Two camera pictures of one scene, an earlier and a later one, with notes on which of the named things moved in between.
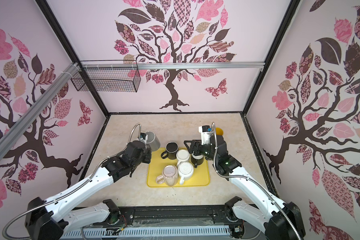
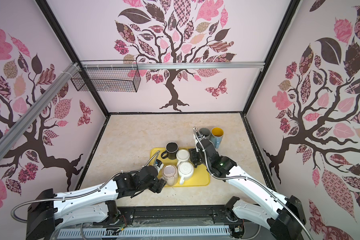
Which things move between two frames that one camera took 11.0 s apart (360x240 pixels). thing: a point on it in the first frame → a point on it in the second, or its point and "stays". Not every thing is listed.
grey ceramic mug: [152, 141] → [205, 132]
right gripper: [195, 144] → [193, 155]
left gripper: [148, 154] → [158, 186]
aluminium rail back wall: [172, 65] stays
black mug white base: [196, 160] stays
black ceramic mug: [171, 148] stays
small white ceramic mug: [182, 155] stays
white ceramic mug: [185, 170] stays
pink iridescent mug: [170, 175] stays
